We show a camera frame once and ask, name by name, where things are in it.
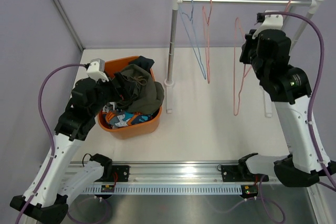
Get pink hanger olive shorts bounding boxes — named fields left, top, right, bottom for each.
left=233, top=17, right=251, bottom=116

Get blue wire hanger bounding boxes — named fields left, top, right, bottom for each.
left=178, top=0, right=207, bottom=80

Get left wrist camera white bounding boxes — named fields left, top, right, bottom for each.
left=85, top=59, right=109, bottom=82

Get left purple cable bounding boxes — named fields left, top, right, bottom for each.
left=15, top=63, right=113, bottom=224

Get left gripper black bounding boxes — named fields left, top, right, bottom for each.
left=90, top=72, right=136, bottom=116

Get aluminium mounting rail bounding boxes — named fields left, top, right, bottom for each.
left=34, top=162, right=320, bottom=185

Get pink hanger navy shorts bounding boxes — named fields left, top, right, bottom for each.
left=284, top=0, right=292, bottom=13

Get orange plastic basket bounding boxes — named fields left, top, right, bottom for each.
left=97, top=56, right=162, bottom=140

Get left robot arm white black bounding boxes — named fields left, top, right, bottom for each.
left=10, top=70, right=128, bottom=223

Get olive green shorts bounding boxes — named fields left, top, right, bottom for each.
left=117, top=64, right=164, bottom=115

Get dark navy shorts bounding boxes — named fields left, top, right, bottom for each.
left=129, top=56, right=155, bottom=73

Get white slotted cable duct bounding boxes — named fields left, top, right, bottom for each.
left=82, top=184, right=243, bottom=195

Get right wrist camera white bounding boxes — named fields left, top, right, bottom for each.
left=252, top=10, right=284, bottom=39

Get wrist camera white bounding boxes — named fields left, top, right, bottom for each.
left=85, top=59, right=109, bottom=82
left=252, top=10, right=284, bottom=39

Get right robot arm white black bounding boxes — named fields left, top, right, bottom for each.
left=238, top=29, right=335, bottom=187

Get pink hanger patterned shorts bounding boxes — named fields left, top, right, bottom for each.
left=202, top=0, right=213, bottom=84

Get metal clothes rack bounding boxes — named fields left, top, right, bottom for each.
left=164, top=0, right=325, bottom=114

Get patterned blue orange shorts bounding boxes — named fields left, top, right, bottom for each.
left=102, top=104, right=153, bottom=129

